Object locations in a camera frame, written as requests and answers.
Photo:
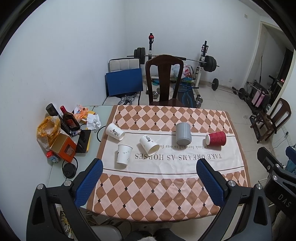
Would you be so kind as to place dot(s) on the checkered brown pink tablecloth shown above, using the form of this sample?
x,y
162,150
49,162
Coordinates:
x,y
164,186

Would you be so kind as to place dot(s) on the small red blue carton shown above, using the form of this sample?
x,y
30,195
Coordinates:
x,y
52,157

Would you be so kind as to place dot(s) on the red corrugated paper cup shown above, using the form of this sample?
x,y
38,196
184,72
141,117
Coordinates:
x,y
216,139

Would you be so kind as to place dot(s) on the white barbell rack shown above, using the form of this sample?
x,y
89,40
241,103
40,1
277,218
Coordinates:
x,y
200,69

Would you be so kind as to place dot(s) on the black round lid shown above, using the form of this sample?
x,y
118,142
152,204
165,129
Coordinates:
x,y
69,169

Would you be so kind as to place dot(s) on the grey ribbed mug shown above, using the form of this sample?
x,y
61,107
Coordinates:
x,y
183,134

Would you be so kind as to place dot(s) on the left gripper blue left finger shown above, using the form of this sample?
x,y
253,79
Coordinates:
x,y
86,181

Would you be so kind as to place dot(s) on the crumpled white tissue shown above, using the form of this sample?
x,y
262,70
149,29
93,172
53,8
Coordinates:
x,y
93,122

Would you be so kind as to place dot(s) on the black pink equipment rack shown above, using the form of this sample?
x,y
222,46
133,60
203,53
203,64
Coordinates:
x,y
259,97

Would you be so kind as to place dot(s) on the dark wine bottle red cap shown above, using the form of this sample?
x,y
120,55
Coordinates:
x,y
70,119

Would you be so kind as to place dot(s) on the orange snack wrapper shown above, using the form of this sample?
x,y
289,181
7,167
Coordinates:
x,y
81,113

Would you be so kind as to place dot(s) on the white paper cup middle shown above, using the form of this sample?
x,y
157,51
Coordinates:
x,y
150,146

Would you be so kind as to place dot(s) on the chrome dumbbell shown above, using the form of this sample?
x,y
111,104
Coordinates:
x,y
198,101

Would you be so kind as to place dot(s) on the red white plastic bag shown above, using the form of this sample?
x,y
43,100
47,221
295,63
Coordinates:
x,y
186,73

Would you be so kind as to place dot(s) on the orange plastic bag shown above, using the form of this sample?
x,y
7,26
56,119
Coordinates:
x,y
48,131

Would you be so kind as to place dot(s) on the blue folder board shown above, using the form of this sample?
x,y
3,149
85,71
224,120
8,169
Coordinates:
x,y
124,81

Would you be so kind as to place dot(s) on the white paper cup with birds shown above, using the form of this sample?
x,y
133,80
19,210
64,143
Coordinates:
x,y
123,154

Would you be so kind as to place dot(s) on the barbell with black plates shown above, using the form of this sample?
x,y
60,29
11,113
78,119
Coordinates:
x,y
209,64

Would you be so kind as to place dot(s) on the orange cardboard box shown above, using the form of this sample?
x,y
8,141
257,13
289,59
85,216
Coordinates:
x,y
64,147

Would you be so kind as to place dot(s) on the white paper cup far left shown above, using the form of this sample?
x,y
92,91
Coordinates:
x,y
114,131

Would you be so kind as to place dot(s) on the black and yellow case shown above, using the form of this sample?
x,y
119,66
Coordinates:
x,y
83,141

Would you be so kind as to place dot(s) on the small barbell on floor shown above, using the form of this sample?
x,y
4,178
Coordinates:
x,y
241,93

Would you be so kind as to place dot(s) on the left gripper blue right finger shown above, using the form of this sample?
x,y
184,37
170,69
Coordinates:
x,y
213,181

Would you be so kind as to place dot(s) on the pile of blue clothes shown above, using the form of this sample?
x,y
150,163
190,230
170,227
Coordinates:
x,y
291,154

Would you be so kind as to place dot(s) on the dark wooden side chair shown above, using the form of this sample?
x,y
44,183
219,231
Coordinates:
x,y
267,124

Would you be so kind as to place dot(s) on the black blue exercise mat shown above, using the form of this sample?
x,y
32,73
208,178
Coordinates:
x,y
186,95

